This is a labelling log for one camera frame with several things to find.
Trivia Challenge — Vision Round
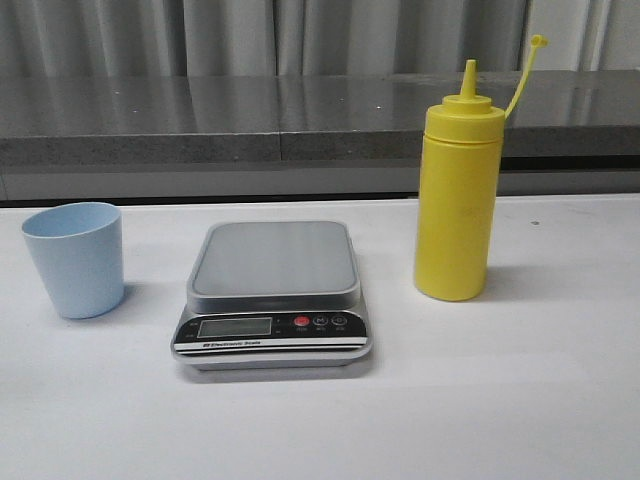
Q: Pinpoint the yellow squeeze bottle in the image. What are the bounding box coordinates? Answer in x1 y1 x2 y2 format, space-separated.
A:
414 34 548 301

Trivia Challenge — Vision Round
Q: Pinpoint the light blue plastic cup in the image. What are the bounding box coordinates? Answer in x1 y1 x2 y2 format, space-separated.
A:
21 202 124 319

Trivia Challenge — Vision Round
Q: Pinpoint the silver electronic kitchen scale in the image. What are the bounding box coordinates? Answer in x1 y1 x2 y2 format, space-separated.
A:
171 220 373 370

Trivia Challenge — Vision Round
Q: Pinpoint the grey stone counter ledge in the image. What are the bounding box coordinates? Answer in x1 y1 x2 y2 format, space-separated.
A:
1 71 639 206

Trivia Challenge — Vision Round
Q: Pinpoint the grey pleated curtain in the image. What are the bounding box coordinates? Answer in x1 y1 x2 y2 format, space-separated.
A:
1 1 639 77

